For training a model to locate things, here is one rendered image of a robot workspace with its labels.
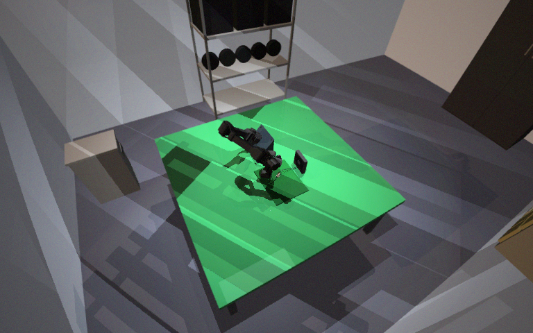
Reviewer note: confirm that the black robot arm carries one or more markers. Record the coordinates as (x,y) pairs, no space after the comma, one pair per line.
(234,135)

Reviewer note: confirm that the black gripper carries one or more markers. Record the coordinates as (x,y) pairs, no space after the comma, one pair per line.
(266,172)

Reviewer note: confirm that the black cooling fan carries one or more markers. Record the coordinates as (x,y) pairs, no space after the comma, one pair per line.
(300,161)

